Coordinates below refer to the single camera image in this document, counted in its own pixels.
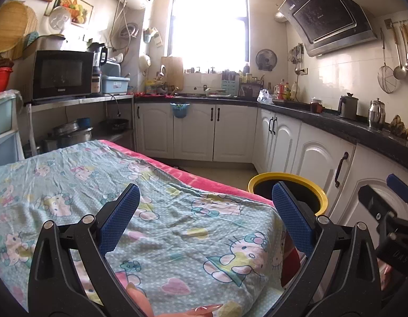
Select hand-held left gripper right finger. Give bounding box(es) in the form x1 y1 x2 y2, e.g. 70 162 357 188
272 181 383 317

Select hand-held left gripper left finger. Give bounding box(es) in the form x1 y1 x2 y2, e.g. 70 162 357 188
27 183 148 317

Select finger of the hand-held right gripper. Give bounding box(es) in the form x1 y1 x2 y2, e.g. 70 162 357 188
358 185 394 225
387 173 408 203

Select black bin with yellow rim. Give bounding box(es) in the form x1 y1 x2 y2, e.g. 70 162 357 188
248 172 328 218

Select person's left hand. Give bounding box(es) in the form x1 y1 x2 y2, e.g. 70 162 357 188
126 282 224 317

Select cartoon cat printed sheet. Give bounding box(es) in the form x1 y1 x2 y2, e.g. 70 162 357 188
0 139 285 317

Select brown ginger root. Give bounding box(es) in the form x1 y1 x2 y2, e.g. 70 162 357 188
391 115 407 136

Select shiny steel jug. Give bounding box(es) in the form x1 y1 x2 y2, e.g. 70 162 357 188
367 99 386 129

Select black wok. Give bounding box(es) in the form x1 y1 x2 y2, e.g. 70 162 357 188
98 119 129 131

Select steel kettle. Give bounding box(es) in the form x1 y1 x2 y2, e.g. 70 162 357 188
338 93 359 120

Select black stone countertop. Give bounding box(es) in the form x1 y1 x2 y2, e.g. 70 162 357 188
135 94 408 156

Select steel steamer tray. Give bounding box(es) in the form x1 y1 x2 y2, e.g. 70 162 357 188
52 120 81 136

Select white kitchen cabinets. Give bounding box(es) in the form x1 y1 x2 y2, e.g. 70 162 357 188
135 102 408 238

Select hanging steel ladle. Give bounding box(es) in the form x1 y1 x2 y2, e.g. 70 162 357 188
391 26 407 80

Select blue hanging basket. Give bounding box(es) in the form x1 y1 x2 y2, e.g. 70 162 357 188
170 102 190 119

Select red counter cloth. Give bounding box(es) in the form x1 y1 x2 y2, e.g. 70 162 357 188
135 91 173 98

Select blue plastic dish box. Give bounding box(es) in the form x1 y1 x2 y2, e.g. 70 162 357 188
101 62 128 95

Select teal blue plastic drawer unit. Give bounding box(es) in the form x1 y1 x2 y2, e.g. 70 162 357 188
0 90 24 167

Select teal knife organizer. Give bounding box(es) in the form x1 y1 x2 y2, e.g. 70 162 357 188
222 71 239 96

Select black microwave oven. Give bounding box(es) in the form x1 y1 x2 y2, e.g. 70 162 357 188
32 50 94 100

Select wooden cutting board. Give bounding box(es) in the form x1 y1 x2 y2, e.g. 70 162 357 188
160 56 184 88

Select black blender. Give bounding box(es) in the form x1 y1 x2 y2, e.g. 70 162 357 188
88 42 109 95

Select hanging small utensils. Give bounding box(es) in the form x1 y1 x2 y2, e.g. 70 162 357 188
288 43 305 75

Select red plastic basin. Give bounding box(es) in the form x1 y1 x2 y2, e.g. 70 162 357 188
0 67 13 94

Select black range hood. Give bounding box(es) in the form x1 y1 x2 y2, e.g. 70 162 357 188
278 0 378 57

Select grey rice cooker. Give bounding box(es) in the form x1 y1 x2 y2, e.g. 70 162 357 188
35 35 66 52

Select white round plastic lid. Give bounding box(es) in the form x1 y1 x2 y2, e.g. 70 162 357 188
49 7 72 35

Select kitchen window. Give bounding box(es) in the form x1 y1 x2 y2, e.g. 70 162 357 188
168 0 250 70

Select hanging wire strainer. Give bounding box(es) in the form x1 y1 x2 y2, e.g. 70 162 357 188
377 28 397 93

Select black power cable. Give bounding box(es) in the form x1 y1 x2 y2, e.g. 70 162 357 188
110 94 122 118

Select black wire rack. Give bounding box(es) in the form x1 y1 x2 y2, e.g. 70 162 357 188
239 76 265 98

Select small grey wall fan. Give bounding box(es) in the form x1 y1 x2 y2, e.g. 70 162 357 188
256 49 278 71

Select wall utensil holder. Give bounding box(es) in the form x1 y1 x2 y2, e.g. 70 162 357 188
143 26 163 47

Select coiled grey hose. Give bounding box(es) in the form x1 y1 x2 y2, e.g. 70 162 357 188
118 23 139 38

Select fruit wall poster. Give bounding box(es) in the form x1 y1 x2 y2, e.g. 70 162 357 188
44 0 94 29

